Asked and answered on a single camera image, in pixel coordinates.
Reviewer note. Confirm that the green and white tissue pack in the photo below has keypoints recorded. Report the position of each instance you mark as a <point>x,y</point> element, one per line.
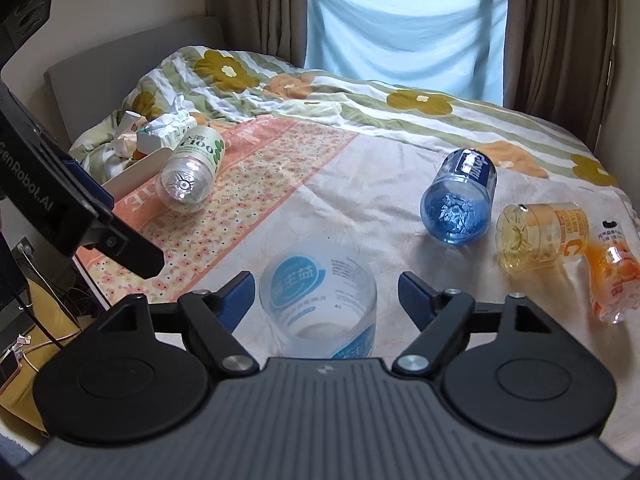
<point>165,130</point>

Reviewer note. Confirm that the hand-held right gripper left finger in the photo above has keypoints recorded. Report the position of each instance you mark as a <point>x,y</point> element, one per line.
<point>239,300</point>

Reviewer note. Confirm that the flower-print striped quilt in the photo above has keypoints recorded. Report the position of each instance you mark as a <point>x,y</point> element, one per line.
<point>350,102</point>

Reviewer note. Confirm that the yellow transparent cup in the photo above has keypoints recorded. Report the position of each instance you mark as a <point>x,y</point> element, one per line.
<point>545,235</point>

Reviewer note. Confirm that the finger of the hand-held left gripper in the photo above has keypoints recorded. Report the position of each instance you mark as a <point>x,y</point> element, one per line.
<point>137,255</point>

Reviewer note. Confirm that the orange printed plastic bottle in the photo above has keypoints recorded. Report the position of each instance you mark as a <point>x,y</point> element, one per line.
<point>612,275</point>

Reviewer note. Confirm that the wall socket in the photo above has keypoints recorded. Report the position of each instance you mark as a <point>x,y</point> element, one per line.
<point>23,249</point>

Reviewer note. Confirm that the grey bed headboard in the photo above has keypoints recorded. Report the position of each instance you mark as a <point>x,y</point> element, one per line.
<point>100,70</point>

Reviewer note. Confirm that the clear cup with green label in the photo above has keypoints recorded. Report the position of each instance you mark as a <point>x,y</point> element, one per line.
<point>192,165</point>

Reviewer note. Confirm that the light blue window cloth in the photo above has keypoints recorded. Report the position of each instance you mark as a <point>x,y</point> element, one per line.
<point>400,30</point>

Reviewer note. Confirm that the clear cup with light-blue label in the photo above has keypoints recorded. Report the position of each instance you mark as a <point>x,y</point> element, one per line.
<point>300,280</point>

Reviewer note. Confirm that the brown curtain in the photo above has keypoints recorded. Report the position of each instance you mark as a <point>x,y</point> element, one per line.
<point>560,35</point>
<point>255,5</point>

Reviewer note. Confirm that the pink floral bed sheet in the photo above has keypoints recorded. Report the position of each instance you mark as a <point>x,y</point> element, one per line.
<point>310,190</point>

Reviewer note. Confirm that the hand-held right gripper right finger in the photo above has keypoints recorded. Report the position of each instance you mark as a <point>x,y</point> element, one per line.
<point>413,296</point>

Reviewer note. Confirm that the crumpled white paper cup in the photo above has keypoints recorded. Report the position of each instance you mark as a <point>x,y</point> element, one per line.
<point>126,132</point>

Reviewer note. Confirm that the blue transparent cup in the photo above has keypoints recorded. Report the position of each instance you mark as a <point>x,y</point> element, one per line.
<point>457,205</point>

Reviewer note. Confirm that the white cardboard box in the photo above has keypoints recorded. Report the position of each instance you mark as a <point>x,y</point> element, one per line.
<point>135,174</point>

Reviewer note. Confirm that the yellow bedside cabinet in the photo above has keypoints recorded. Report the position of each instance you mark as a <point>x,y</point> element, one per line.
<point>45,310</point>

